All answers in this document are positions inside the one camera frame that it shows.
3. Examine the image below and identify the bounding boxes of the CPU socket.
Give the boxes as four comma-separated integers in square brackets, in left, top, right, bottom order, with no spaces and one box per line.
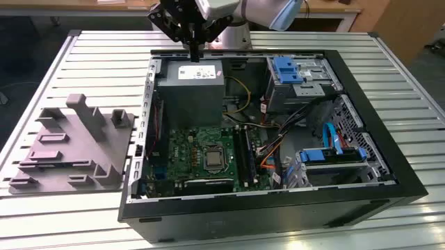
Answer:
[200,143,229,174]

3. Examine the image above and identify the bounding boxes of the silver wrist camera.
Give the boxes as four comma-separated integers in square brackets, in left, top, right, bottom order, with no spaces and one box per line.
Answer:
[193,0,241,22]

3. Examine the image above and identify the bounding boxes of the metal drive cage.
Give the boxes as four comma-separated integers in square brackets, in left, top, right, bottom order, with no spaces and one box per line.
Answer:
[266,56,343,111]

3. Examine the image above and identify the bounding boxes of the hard disk in blue carrier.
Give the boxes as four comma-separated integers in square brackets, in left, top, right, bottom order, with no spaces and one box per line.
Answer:
[298,147,367,165]

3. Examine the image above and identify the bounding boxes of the dark RAM stick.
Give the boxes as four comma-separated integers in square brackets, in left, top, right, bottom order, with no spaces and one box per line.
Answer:
[245,126,260,183]

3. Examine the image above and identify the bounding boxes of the black cable bundle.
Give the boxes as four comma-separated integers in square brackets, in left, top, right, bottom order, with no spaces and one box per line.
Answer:
[256,97,334,157]

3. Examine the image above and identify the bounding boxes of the black chair base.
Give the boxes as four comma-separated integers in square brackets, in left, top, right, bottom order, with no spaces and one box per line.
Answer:
[425,39,445,55]

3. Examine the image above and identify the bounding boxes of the black graphics card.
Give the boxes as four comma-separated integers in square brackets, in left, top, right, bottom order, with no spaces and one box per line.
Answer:
[183,178,233,195]

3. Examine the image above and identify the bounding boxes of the metal socket cover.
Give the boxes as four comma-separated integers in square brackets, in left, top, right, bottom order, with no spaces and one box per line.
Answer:
[201,145,227,172]

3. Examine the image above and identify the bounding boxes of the blue plastic drive bracket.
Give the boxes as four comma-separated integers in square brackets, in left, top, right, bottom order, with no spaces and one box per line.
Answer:
[272,56,299,84]

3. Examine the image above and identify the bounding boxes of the black RAM slot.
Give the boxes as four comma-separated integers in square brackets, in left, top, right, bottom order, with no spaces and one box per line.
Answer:
[236,126,252,185]
[232,126,248,186]

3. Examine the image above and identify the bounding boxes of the black open PC case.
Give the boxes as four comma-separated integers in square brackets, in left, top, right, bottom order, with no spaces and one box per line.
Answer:
[116,48,429,244]

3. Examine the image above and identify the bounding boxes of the green motherboard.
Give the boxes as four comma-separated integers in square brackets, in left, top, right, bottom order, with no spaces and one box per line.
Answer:
[144,126,275,198]

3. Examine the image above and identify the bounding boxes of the metal disk bay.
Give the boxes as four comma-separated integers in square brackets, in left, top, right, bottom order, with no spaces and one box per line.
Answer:
[295,145,397,188]

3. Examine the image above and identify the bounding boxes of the white black green wires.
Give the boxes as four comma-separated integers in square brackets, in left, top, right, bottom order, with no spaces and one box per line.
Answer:
[221,112,280,129]

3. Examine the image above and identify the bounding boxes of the orange wire bundle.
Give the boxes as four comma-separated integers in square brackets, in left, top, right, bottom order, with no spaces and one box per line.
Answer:
[260,153,279,170]

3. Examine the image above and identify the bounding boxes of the wooden cabinet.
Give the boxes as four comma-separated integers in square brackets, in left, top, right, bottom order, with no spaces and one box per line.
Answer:
[360,0,445,66]

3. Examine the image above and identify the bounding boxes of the grey parts rack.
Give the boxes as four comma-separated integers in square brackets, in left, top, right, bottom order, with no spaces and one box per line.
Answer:
[6,93,140,195]

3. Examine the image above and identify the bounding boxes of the yellow black power cable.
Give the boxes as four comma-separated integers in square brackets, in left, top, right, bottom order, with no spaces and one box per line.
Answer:
[221,75,251,115]

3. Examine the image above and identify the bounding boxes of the silver CPU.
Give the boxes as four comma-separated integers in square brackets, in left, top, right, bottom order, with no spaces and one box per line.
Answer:
[204,151,223,167]

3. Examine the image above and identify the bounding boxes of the grey power supply unit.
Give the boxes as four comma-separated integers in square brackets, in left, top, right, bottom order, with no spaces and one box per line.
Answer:
[155,60,225,128]

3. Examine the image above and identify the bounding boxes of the blue flat data wire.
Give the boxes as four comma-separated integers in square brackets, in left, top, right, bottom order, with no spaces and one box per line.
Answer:
[322,122,344,154]

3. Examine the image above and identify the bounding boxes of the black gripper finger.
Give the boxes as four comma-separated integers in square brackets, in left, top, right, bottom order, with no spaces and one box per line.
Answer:
[145,7,196,63]
[195,16,232,63]

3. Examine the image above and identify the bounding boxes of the red orange power wires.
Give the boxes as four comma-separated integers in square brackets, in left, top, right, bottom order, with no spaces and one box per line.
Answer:
[258,95,282,129]

